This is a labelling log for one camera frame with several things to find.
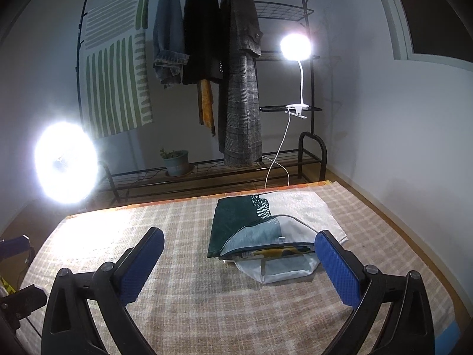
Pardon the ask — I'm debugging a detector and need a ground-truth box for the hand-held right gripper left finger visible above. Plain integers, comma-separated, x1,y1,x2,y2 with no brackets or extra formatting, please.
41,227,165,355

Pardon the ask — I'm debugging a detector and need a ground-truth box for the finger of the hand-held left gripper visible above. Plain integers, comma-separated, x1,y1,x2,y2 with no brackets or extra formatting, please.
0,234,35,267
0,284,48,328

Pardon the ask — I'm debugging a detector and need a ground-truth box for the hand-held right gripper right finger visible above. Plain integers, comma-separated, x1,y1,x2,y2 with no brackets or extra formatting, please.
314,230,436,355

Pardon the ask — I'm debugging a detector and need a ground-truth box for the white button-up shirt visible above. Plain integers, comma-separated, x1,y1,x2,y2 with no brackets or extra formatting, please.
225,253,321,285

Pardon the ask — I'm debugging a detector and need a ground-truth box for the white green-print t-shirt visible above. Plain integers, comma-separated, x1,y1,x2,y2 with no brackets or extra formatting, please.
208,190,349,260

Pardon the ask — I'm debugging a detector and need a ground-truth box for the black metal clothes rack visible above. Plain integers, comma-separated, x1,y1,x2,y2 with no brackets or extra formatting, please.
76,0,328,204

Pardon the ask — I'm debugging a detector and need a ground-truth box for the beige plaid blanket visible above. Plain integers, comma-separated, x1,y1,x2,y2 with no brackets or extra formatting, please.
15,179,457,355

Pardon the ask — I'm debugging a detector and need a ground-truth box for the small potted plant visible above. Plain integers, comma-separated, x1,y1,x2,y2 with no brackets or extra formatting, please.
160,148,193,177

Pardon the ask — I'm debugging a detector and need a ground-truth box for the orange scarf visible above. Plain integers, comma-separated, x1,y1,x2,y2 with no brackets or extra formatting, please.
197,79,217,137

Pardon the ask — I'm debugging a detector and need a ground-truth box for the green striped white cloth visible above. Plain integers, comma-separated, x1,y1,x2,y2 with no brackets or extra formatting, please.
80,0,155,140

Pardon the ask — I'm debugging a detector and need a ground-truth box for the grey plaid coat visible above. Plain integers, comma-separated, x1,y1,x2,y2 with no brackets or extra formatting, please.
218,0,264,168

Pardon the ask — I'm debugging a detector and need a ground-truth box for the white clip lamp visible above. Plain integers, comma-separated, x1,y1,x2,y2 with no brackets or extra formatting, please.
280,33,315,120

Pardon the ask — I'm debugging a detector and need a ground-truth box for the black jacket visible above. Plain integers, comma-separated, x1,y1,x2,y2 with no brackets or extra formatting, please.
182,0,226,85

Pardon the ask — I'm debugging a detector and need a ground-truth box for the blue denim jacket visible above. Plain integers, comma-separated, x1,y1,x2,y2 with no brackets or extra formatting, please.
153,0,190,89

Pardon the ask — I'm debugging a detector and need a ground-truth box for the window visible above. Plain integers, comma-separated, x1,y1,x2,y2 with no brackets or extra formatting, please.
380,0,473,62

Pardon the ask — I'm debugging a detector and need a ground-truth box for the round ring light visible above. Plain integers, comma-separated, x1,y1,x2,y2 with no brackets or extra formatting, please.
34,120,100,204

